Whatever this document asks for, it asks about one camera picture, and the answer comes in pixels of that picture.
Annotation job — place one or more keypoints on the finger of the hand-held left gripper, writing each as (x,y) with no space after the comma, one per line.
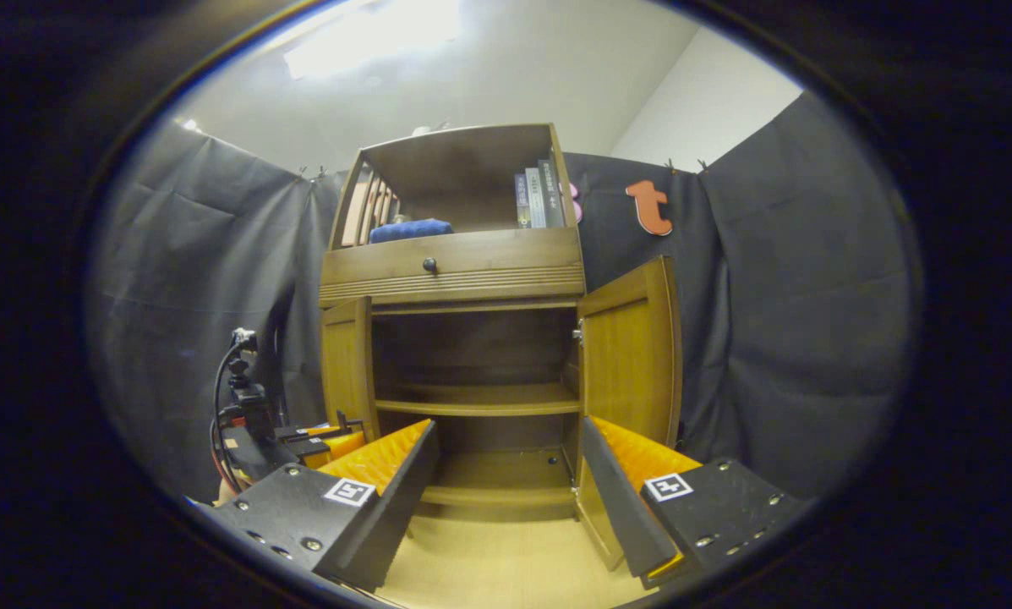
(303,432)
(345,446)

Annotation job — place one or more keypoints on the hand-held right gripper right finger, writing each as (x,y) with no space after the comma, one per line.
(620,499)

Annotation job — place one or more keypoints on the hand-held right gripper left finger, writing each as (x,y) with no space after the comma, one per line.
(387,516)

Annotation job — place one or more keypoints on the wooden shoe cabinet door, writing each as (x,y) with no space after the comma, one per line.
(632,364)
(349,364)

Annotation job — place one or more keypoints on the wooden double-door shoe cabinet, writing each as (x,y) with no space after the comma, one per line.
(472,271)

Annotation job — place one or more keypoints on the black drawer knob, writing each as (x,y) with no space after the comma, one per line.
(429,265)

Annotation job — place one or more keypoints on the blue folded towel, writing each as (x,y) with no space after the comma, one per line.
(410,231)

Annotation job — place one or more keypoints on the black backdrop cloth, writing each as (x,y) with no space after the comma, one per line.
(810,321)

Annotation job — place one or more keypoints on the dark blue book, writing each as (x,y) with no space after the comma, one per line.
(522,203)

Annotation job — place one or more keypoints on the grey book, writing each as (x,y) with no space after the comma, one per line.
(535,199)

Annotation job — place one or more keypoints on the black book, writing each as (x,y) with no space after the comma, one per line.
(550,194)

